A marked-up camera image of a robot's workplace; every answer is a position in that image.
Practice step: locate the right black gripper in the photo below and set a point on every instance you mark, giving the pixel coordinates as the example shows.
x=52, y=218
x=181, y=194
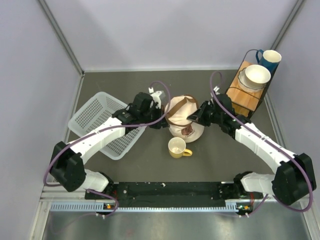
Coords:
x=199, y=115

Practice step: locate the yellow ceramic mug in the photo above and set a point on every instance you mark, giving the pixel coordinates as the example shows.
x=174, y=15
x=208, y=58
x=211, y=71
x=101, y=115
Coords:
x=177, y=148

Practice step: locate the white ceramic bowl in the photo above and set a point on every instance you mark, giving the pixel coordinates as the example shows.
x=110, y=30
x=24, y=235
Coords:
x=256, y=76

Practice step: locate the cream round laundry bag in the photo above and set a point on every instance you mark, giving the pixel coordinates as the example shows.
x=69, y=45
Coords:
x=179, y=109

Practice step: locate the black wire wooden rack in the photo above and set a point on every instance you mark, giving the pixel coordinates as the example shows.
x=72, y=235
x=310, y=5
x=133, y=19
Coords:
x=244, y=102

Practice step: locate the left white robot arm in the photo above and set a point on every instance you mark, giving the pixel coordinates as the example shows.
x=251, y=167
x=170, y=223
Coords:
x=67, y=164

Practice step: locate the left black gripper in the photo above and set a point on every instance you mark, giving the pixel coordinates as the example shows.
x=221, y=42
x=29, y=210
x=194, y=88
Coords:
x=159, y=113

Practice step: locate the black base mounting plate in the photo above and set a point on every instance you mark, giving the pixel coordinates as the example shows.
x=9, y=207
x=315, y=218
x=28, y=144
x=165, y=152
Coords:
x=177, y=194

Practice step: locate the white plate under bowl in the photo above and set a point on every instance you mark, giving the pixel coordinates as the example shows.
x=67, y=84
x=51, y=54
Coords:
x=244, y=84

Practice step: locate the white perforated plastic basket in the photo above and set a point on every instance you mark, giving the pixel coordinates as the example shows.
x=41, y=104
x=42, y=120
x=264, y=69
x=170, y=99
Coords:
x=95, y=114

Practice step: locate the blue white mug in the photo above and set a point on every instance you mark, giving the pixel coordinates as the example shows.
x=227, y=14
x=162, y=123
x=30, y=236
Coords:
x=270, y=59

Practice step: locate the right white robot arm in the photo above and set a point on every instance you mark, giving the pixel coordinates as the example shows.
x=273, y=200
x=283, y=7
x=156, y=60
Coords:
x=292, y=175

